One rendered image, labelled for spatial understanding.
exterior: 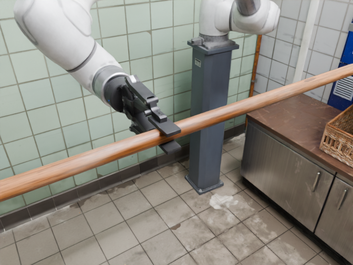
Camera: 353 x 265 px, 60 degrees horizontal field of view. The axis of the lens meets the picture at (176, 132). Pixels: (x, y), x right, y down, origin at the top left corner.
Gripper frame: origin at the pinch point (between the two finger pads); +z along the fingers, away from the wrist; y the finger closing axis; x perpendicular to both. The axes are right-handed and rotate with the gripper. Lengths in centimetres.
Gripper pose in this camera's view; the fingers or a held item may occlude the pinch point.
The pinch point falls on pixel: (164, 133)
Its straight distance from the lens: 56.8
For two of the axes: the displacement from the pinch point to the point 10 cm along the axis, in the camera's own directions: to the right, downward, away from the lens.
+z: 5.4, 4.7, -7.0
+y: 0.0, 8.3, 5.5
